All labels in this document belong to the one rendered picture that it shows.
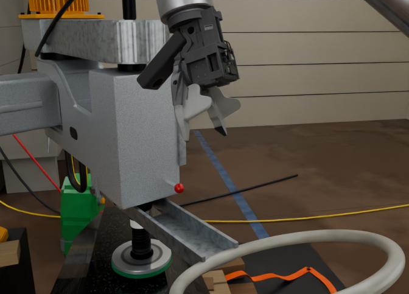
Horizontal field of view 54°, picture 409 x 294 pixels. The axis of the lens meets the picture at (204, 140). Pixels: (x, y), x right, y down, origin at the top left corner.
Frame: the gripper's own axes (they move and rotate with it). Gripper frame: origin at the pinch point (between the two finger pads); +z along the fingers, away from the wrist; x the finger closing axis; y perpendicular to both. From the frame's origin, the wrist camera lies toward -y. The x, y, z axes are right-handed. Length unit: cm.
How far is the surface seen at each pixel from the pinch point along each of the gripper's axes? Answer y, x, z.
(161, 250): -58, 64, 34
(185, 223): -36, 49, 22
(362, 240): 16, 38, 30
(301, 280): -49, 202, 100
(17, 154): -295, 208, -35
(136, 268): -60, 51, 35
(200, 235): -30, 46, 26
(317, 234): 4, 44, 29
